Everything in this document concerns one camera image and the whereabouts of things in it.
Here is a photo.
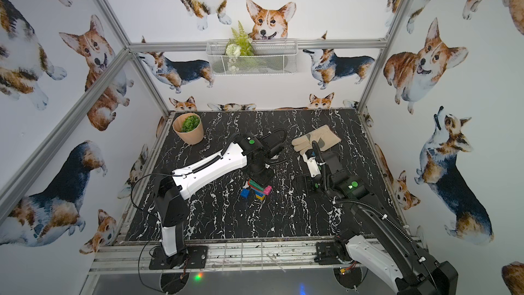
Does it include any dark blue small lego brick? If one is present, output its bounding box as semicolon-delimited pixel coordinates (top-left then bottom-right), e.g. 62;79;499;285
240;188;250;199

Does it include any white wire wall basket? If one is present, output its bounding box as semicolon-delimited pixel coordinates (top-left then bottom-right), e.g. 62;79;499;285
206;40;298;76

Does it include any terracotta pot with green plant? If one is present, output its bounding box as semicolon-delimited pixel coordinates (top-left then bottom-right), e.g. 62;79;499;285
172;113;204;146

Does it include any green lego brick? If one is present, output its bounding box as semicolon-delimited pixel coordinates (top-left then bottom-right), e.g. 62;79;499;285
248;179;264;190

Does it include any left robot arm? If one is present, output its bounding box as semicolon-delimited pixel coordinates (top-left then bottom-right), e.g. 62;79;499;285
154;128;287;258

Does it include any red lego brick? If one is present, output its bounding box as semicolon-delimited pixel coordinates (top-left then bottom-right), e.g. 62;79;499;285
249;186;265;196

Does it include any cream canvas work glove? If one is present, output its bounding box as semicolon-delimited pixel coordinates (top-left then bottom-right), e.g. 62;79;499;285
291;125;341;155

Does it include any pink small lego brick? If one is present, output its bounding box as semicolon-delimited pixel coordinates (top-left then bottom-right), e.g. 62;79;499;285
263;186;272;195

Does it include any green fern with white flower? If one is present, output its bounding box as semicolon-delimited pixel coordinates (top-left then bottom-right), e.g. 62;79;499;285
225;22;257;73

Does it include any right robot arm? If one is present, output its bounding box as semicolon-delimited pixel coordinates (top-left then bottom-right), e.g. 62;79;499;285
302;147;459;294

